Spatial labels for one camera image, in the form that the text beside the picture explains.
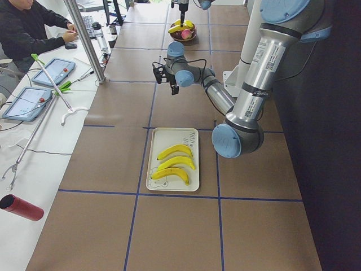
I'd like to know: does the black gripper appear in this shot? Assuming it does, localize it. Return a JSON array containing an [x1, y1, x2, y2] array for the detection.
[[171, 0, 189, 27], [152, 63, 179, 95]]

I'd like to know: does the ripe yellow banana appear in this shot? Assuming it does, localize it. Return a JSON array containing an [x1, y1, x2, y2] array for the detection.
[[151, 167, 190, 186]]

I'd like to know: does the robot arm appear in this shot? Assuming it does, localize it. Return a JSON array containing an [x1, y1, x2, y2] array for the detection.
[[153, 1, 334, 158], [170, 0, 213, 27]]

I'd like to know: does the wicker fruit basket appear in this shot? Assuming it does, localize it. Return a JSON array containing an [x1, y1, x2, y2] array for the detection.
[[168, 23, 196, 42]]

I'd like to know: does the white bear tray plate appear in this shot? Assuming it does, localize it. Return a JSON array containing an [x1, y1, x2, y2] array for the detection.
[[146, 128, 200, 192]]

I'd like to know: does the pink red apple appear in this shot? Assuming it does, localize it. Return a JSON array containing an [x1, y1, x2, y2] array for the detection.
[[182, 29, 192, 41]]

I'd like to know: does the dark red apple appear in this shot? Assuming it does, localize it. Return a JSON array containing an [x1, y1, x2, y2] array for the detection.
[[171, 32, 183, 40]]

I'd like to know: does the grey water bottle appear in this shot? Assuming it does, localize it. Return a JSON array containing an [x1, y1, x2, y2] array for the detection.
[[92, 21, 108, 52]]

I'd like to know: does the black computer mouse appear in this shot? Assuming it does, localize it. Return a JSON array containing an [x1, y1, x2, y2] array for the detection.
[[64, 42, 77, 50]]

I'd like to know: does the blue teach pendant far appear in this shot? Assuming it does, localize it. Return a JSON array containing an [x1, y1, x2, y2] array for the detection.
[[31, 58, 76, 87]]

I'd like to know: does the blue teach pendant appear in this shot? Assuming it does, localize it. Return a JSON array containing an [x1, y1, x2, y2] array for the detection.
[[31, 58, 76, 87], [2, 87, 52, 121]]

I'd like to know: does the blue teach pendant near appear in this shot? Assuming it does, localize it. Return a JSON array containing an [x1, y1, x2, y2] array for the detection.
[[2, 87, 52, 121]]

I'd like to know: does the seated person black jacket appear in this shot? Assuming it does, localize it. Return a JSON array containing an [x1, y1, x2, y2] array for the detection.
[[1, 1, 78, 73]]

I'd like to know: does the long reacher grabber tool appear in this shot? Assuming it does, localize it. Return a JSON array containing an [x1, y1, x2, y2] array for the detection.
[[1, 53, 73, 191]]

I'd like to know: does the red cylinder bottle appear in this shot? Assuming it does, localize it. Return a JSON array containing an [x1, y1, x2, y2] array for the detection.
[[1, 194, 44, 221]]

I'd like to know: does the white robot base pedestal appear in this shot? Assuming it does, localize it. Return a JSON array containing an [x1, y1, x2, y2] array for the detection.
[[223, 0, 263, 98]]

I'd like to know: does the aluminium frame post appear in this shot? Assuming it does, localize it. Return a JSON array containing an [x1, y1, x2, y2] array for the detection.
[[64, 0, 106, 84]]

